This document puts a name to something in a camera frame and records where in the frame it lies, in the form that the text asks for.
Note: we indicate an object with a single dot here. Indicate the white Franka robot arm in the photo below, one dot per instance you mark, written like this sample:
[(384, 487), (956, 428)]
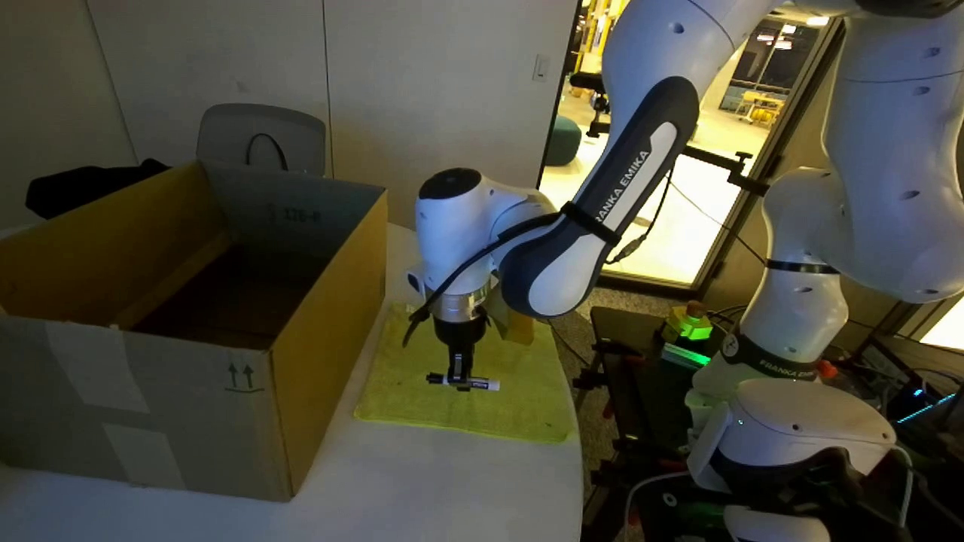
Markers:
[(862, 160)]

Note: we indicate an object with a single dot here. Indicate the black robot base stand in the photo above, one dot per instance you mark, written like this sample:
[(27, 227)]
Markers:
[(621, 402)]

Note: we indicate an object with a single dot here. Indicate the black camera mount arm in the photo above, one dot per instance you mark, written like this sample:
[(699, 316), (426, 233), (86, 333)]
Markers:
[(740, 169)]

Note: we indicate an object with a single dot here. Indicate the green lit control box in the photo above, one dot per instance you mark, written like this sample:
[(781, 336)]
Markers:
[(687, 337)]

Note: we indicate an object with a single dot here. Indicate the black dry-erase marker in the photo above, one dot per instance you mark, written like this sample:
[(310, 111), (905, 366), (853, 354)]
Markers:
[(472, 384)]

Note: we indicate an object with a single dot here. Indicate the grey chair back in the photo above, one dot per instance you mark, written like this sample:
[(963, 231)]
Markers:
[(261, 137)]

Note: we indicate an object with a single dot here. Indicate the yellow microfiber towel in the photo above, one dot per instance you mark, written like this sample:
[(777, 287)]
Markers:
[(502, 393)]

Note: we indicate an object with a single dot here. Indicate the brown cardboard box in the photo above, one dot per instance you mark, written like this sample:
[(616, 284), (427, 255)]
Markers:
[(319, 333)]

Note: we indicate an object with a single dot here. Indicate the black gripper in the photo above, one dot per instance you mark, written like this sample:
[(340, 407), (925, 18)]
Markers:
[(462, 333)]

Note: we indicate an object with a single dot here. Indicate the black cloth bundle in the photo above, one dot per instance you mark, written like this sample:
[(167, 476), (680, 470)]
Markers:
[(86, 185)]

